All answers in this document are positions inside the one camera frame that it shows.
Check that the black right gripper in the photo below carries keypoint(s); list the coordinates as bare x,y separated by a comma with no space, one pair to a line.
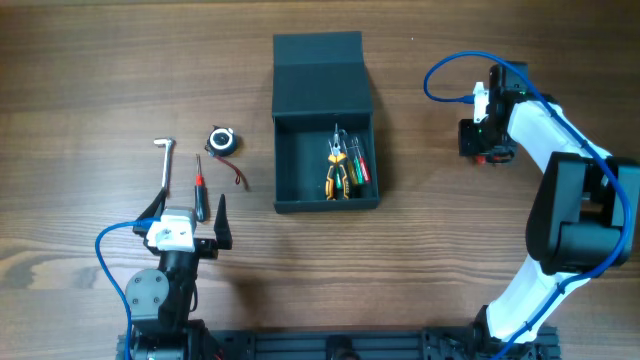
470,137

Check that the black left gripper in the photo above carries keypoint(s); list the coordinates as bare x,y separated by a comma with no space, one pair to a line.
205,246

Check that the red and black screwdriver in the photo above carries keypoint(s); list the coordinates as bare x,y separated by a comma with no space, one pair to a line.
201,203

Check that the small screwdriver set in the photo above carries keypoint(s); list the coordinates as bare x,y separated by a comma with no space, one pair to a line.
357,165

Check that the orange and black pliers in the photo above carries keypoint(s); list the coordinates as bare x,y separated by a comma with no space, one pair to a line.
337,184

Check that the dark green box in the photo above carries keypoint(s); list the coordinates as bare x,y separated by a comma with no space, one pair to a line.
319,80

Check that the red handled pliers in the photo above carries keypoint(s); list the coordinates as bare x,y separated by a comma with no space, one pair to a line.
488,159

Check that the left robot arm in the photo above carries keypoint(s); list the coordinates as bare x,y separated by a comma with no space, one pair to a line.
161,299

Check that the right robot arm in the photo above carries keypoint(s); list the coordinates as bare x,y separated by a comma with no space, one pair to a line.
583,216

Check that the silver L-shaped socket wrench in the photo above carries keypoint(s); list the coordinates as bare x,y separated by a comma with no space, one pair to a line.
168,144

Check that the black tape measure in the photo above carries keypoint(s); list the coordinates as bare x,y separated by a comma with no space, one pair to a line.
221,143

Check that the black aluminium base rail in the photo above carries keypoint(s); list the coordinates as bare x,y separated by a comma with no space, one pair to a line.
427,344

